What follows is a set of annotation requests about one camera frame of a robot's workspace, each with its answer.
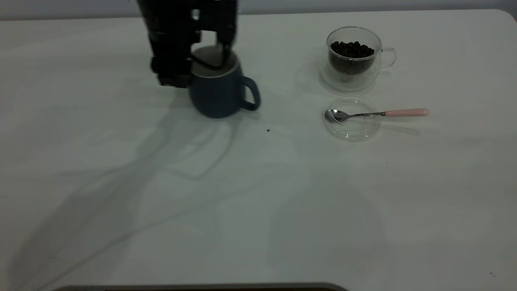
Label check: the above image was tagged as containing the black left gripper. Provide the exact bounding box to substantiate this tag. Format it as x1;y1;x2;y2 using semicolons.
137;0;239;88

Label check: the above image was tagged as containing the dark grey ceramic mug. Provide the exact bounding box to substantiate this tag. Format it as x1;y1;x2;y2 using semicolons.
189;45;261;119

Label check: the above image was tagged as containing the metal spoon pink handle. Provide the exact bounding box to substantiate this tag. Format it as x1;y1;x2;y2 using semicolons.
324;108;430;124

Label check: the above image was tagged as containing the coffee beans large heap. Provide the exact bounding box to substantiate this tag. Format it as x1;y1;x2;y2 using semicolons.
330;41;375;75

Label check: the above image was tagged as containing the clear round glass dish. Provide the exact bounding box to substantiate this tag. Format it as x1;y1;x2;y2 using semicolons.
322;97;382;142

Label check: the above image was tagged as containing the clear glass handled cup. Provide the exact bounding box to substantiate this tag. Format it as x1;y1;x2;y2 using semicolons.
320;27;397;92

